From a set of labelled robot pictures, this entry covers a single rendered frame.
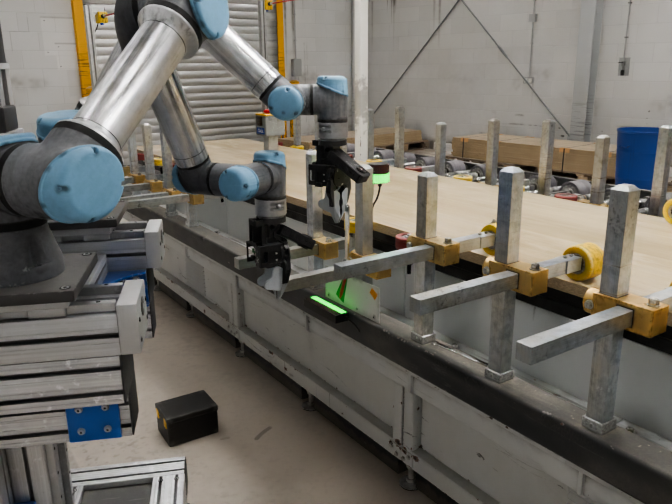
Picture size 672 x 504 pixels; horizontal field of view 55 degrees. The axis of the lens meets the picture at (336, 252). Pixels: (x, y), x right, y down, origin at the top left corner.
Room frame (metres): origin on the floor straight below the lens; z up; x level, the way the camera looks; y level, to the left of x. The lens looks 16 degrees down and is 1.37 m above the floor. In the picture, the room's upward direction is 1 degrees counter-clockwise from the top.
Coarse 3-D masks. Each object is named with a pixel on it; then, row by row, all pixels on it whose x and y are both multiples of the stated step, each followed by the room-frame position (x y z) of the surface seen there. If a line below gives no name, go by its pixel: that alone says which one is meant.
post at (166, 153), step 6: (162, 132) 2.94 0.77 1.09; (162, 138) 2.94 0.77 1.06; (162, 144) 2.95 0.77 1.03; (162, 150) 2.95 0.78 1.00; (168, 150) 2.95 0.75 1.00; (162, 156) 2.96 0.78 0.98; (168, 156) 2.95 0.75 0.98; (162, 162) 2.97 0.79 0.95; (168, 162) 2.95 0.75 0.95; (168, 168) 2.95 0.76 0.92; (168, 174) 2.95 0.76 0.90; (168, 180) 2.95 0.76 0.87; (168, 186) 2.94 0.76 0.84; (168, 204) 2.94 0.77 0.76; (174, 204) 2.96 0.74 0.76; (168, 210) 2.94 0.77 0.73; (174, 210) 2.96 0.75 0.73
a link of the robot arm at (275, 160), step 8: (256, 152) 1.50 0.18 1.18; (264, 152) 1.49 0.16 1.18; (272, 152) 1.49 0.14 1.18; (280, 152) 1.50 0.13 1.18; (256, 160) 1.49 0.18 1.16; (264, 160) 1.48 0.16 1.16; (272, 160) 1.48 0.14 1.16; (280, 160) 1.49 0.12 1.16; (272, 168) 1.47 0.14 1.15; (280, 168) 1.49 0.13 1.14; (280, 176) 1.49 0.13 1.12; (272, 184) 1.56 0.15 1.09; (280, 184) 1.49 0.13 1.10; (272, 192) 1.48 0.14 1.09; (280, 192) 1.49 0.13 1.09; (264, 200) 1.48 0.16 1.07; (272, 200) 1.48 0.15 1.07
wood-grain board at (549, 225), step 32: (224, 160) 3.35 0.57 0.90; (288, 160) 3.32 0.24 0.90; (288, 192) 2.46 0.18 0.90; (352, 192) 2.44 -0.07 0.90; (384, 192) 2.44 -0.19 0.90; (416, 192) 2.43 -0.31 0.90; (448, 192) 2.42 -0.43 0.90; (480, 192) 2.42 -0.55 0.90; (384, 224) 1.93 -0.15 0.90; (448, 224) 1.92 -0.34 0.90; (480, 224) 1.91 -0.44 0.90; (544, 224) 1.90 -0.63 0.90; (576, 224) 1.90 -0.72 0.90; (640, 224) 1.89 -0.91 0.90; (480, 256) 1.59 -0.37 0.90; (544, 256) 1.57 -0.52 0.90; (640, 256) 1.56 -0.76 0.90; (576, 288) 1.36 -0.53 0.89; (640, 288) 1.32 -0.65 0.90
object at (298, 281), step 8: (304, 272) 1.58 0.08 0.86; (312, 272) 1.58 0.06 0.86; (320, 272) 1.58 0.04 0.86; (328, 272) 1.59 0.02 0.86; (296, 280) 1.54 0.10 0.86; (304, 280) 1.55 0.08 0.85; (312, 280) 1.56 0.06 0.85; (320, 280) 1.58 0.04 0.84; (328, 280) 1.59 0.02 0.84; (336, 280) 1.60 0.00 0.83; (288, 288) 1.52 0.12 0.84; (296, 288) 1.54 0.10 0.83
